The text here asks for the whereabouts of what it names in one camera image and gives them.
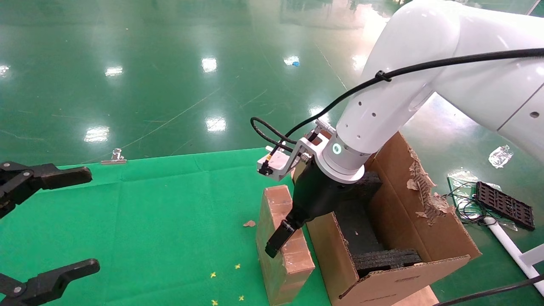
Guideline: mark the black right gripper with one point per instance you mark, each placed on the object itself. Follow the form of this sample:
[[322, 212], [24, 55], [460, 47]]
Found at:
[[318, 195]]

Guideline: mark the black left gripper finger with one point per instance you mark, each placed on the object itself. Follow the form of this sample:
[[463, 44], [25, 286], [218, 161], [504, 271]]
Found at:
[[46, 284], [55, 176]]

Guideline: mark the small long cardboard box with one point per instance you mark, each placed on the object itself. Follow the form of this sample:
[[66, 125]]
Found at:
[[280, 276]]

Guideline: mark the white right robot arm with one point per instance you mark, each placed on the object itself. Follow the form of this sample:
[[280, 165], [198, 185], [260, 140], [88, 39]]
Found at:
[[425, 42]]

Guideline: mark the small brown cardboard scrap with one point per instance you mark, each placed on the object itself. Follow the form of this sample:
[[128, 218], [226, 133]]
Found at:
[[249, 223]]

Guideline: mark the large open cardboard carton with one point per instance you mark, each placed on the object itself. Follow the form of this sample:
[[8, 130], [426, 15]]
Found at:
[[403, 284]]

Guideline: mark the green table cloth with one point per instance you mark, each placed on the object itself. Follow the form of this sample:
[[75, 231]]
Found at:
[[148, 221]]

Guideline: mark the black foam insert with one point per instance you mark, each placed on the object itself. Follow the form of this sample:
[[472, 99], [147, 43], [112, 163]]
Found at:
[[382, 259]]

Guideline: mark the flat clear plastic sheet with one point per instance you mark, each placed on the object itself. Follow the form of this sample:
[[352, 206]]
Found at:
[[461, 178]]

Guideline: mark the black perforated plastic tray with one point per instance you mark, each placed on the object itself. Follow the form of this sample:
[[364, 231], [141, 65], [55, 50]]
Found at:
[[505, 204]]

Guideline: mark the crumpled clear plastic bag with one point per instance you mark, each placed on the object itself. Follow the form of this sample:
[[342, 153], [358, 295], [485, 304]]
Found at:
[[500, 156]]

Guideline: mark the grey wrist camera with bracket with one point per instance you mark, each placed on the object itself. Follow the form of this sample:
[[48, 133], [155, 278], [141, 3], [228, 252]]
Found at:
[[276, 163]]

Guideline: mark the white pipe frame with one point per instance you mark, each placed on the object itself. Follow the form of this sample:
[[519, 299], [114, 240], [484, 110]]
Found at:
[[510, 248]]

